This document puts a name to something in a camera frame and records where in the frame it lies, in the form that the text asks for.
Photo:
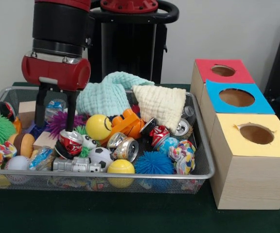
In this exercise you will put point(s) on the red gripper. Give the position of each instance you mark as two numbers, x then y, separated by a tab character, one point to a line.
57	73

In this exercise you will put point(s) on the red crushed soda can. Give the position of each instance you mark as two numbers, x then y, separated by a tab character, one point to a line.
72	143

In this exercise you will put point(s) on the mint green waffle cloth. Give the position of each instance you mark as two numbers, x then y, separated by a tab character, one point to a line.
111	94

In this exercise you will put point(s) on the cream yellow waffle cloth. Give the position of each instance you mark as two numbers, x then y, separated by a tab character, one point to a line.
162	104

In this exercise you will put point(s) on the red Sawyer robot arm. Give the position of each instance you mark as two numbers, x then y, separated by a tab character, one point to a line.
60	26

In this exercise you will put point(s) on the clear mesh bin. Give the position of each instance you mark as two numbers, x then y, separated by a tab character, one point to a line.
201	160

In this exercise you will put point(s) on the wooden box with three holes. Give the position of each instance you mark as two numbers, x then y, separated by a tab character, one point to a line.
252	179

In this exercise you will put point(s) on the purple spiky monster toy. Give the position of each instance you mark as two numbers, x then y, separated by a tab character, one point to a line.
56	124

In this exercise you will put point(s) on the yellow smiley ball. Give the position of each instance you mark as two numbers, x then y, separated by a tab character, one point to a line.
98	127

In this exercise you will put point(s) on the small soccer ball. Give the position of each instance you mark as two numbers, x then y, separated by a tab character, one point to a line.
101	158

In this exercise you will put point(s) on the orange plastic toy block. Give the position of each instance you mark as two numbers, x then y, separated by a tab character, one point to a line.
128	124

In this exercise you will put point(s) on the dark green tablecloth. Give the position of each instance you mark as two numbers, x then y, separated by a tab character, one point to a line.
81	213

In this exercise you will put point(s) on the blue spiky rubber ball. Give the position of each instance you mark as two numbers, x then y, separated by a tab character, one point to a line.
153	164

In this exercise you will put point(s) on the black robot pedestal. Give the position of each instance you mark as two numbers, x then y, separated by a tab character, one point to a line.
130	48

